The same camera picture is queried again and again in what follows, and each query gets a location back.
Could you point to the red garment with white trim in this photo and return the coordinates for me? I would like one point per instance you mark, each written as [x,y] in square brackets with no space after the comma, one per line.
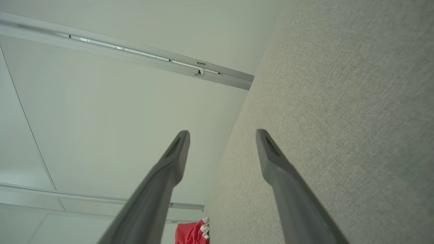
[190,234]

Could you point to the white metal wall rail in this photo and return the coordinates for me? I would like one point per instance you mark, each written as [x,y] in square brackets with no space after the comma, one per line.
[84,203]
[101,47]

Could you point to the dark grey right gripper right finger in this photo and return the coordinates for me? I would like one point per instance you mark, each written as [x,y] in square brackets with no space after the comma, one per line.
[291,196]

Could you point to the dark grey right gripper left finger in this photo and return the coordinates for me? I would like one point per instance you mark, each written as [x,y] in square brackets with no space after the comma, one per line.
[152,196]

